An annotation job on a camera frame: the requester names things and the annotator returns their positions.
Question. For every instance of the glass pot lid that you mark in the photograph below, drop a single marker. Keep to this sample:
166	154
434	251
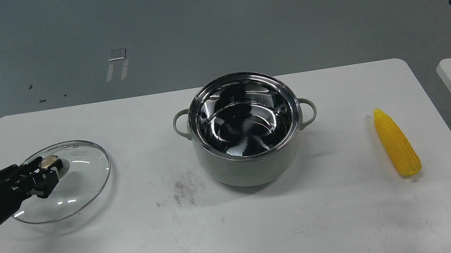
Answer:
86	171

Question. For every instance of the yellow corn cob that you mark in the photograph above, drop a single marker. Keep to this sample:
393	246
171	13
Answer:
395	143

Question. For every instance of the grey-green cooking pot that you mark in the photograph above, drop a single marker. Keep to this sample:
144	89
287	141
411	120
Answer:
245	127

